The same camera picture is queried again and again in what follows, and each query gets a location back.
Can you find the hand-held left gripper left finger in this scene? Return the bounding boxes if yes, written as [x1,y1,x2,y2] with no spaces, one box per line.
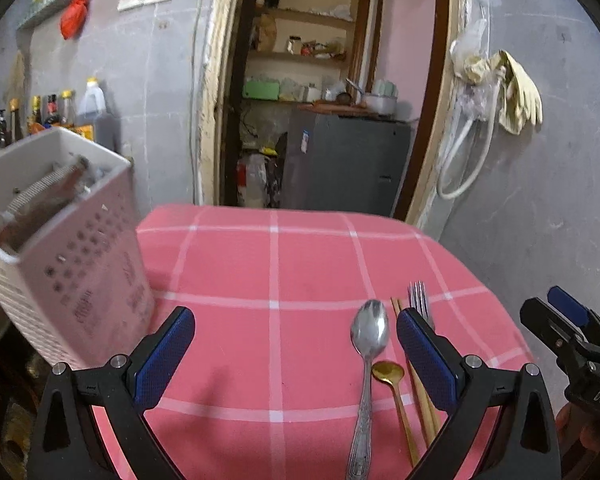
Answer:
[26,306,197,480]

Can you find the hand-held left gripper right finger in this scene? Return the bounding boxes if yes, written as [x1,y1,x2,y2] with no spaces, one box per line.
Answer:
[396,307,563,480]

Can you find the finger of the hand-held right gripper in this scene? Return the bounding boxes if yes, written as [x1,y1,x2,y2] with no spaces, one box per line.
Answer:
[520,297,589,362]
[547,285,600,347]

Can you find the gold spoon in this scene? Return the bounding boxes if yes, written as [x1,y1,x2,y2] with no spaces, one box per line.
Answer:
[371,361,421,468]

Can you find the steel fork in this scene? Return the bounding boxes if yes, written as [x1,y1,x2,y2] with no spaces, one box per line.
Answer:
[407,281,436,331]

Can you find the steel spoon patterned handle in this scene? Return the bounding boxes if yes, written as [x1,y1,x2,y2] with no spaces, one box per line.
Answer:
[346,299,391,480]

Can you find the white perforated utensil basket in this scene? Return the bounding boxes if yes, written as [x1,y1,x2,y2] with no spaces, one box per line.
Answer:
[0,126,157,368]

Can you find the pink checked tablecloth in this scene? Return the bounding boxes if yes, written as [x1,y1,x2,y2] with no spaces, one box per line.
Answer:
[92,204,536,480]

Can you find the red bottle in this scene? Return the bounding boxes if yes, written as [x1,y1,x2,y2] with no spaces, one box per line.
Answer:
[236,157,251,206]

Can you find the translucent plastic bag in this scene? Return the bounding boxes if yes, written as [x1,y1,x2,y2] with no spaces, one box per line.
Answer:
[245,155,272,208]

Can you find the grey refrigerator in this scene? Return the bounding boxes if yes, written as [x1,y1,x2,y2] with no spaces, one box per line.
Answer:
[281,110,412,218]

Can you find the yellow rubber gloves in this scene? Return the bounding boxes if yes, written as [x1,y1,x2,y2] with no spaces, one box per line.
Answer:
[497,50,543,136]

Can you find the steel pot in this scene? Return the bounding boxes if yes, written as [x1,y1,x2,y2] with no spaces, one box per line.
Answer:
[362,92,398,116]

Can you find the large oil jug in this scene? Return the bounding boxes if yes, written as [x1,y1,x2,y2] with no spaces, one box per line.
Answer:
[75,77,123,156]

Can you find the yellow-capped sauce bottle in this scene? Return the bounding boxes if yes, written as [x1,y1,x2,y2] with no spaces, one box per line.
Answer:
[60,91,77,128]

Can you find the clear hanging plastic bag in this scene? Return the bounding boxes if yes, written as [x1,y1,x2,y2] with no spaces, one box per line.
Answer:
[450,20,506,121]

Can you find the wooden board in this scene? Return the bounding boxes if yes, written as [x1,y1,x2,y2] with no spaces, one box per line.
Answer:
[300,101,368,113]

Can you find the dark-capped sauce bottle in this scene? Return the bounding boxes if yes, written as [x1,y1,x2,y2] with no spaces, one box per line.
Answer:
[44,94,61,128]

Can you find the dark sauce bottle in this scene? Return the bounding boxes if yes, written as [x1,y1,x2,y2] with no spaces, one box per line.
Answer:
[27,96,43,133]

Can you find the gold-capped soy sauce bottle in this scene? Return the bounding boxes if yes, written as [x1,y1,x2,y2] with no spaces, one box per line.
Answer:
[6,99,25,143]

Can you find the green box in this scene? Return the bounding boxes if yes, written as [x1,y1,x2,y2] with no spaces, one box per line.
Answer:
[244,81,280,101]

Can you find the wooden shelf unit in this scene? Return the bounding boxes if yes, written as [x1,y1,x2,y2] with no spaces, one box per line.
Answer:
[240,0,373,106]

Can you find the brown paper bag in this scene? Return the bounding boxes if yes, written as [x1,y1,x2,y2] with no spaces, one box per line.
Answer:
[256,12,278,53]

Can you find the red plastic bag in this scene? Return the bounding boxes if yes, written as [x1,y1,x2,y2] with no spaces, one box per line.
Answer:
[60,0,95,41]

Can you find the white hose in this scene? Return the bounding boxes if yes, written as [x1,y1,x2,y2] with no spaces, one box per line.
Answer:
[436,67,508,201]

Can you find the white power cable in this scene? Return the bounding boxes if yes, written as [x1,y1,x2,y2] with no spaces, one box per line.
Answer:
[191,0,204,202]

